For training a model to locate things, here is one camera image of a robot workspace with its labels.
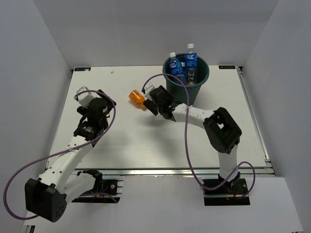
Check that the blue label bottle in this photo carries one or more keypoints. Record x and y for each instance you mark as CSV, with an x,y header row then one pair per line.
x,y
176,68
191,64

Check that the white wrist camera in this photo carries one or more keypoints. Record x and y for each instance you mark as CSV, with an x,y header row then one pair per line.
x,y
84,99
147,90

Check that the orange juice bottle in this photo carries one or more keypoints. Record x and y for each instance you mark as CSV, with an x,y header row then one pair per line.
x,y
138,99

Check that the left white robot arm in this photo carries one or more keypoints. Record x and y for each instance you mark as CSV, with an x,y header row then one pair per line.
x,y
49,194

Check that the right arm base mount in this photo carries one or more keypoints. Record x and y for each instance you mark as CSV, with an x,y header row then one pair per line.
x,y
225,197

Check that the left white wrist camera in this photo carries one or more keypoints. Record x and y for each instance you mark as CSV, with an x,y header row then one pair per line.
x,y
84,99

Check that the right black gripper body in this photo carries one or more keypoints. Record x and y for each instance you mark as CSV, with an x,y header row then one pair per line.
x,y
167,94

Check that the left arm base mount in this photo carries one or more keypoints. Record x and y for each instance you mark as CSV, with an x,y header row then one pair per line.
x,y
105,190

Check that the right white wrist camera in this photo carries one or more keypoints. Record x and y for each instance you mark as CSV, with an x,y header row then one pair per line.
x,y
147,90

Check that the right black logo sticker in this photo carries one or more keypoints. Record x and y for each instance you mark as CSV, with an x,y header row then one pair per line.
x,y
226,67

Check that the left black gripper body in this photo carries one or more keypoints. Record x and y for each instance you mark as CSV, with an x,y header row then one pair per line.
x,y
82,110

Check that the aluminium table frame rail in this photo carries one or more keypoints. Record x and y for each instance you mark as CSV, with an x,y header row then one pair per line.
x,y
198,172

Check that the left black logo sticker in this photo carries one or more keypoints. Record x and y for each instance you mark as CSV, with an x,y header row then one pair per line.
x,y
78,69

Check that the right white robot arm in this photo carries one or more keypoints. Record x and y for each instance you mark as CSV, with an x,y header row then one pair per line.
x,y
222,131

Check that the black logo sticker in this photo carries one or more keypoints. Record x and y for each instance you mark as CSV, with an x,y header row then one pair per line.
x,y
226,67
78,69

